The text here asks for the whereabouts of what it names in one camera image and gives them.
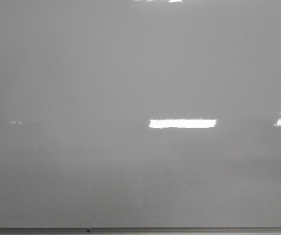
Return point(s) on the aluminium whiteboard bottom frame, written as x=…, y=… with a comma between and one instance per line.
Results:
x=144, y=230

